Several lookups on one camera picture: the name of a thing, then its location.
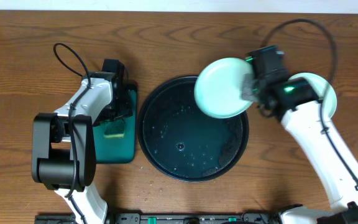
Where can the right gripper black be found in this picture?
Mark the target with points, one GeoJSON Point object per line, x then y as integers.
{"type": "Point", "coordinates": [248, 90]}

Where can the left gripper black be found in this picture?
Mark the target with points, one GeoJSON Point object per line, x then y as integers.
{"type": "Point", "coordinates": [124, 106]}

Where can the green yellow sponge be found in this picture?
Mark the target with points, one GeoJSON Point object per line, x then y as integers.
{"type": "Point", "coordinates": [114, 129]}

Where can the mint plate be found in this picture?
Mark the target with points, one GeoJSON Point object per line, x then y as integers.
{"type": "Point", "coordinates": [319, 84]}
{"type": "Point", "coordinates": [218, 88]}

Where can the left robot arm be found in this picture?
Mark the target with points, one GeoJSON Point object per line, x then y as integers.
{"type": "Point", "coordinates": [95, 126]}

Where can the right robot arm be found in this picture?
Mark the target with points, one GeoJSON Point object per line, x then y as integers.
{"type": "Point", "coordinates": [304, 105]}

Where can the rectangular black green tray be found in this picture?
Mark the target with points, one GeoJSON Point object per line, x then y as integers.
{"type": "Point", "coordinates": [118, 150]}

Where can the round black tray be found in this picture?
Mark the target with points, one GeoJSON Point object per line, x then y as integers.
{"type": "Point", "coordinates": [181, 141]}

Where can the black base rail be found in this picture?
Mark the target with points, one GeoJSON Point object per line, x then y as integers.
{"type": "Point", "coordinates": [136, 218]}

